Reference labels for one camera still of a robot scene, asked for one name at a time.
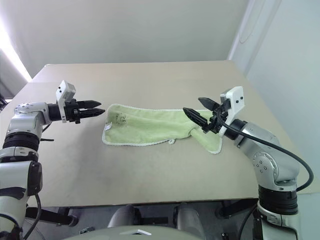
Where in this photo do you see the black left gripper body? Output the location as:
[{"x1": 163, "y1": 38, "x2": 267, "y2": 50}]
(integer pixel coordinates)
[{"x1": 64, "y1": 98, "x2": 85, "y2": 125}]

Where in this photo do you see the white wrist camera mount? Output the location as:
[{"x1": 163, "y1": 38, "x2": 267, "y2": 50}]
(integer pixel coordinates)
[
  {"x1": 217, "y1": 86, "x2": 245, "y2": 137},
  {"x1": 55, "y1": 79, "x2": 77, "y2": 124}
]

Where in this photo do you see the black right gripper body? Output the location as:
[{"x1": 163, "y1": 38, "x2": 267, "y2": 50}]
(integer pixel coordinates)
[{"x1": 201, "y1": 98, "x2": 231, "y2": 135}]

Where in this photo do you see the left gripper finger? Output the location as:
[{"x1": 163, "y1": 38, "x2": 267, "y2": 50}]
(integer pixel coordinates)
[
  {"x1": 78, "y1": 108, "x2": 106, "y2": 120},
  {"x1": 76, "y1": 99, "x2": 102, "y2": 109}
]

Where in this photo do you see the grey robot torso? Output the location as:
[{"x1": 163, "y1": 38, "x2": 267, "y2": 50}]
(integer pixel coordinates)
[{"x1": 62, "y1": 219, "x2": 254, "y2": 240}]

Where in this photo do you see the short black bar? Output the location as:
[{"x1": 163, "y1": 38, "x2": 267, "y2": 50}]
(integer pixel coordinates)
[{"x1": 141, "y1": 215, "x2": 170, "y2": 225}]

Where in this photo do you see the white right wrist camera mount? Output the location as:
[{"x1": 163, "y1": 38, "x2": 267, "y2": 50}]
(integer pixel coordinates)
[{"x1": 217, "y1": 86, "x2": 245, "y2": 137}]

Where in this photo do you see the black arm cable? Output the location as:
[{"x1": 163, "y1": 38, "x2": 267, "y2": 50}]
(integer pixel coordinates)
[
  {"x1": 214, "y1": 104, "x2": 315, "y2": 193},
  {"x1": 0, "y1": 122, "x2": 55, "y2": 240}
]

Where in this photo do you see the dark grey rounded shape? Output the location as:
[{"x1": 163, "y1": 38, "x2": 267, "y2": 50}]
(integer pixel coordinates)
[
  {"x1": 107, "y1": 204, "x2": 141, "y2": 229},
  {"x1": 174, "y1": 202, "x2": 204, "y2": 229}
]

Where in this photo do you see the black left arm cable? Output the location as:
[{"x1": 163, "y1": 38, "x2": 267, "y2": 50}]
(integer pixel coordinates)
[{"x1": 0, "y1": 122, "x2": 55, "y2": 240}]

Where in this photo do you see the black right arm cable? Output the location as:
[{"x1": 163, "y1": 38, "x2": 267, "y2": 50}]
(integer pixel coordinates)
[{"x1": 214, "y1": 104, "x2": 315, "y2": 193}]

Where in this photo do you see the black table frame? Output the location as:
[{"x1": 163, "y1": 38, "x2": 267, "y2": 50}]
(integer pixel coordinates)
[{"x1": 24, "y1": 198, "x2": 260, "y2": 227}]

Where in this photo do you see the light green cloth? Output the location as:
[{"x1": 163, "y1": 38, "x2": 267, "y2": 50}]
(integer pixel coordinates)
[{"x1": 101, "y1": 103, "x2": 224, "y2": 155}]

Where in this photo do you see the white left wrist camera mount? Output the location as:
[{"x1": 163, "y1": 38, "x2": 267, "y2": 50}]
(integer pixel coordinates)
[{"x1": 55, "y1": 79, "x2": 77, "y2": 124}]

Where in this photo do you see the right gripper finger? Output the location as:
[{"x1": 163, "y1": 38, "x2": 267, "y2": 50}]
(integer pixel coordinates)
[
  {"x1": 182, "y1": 107, "x2": 210, "y2": 127},
  {"x1": 197, "y1": 96, "x2": 222, "y2": 111}
]

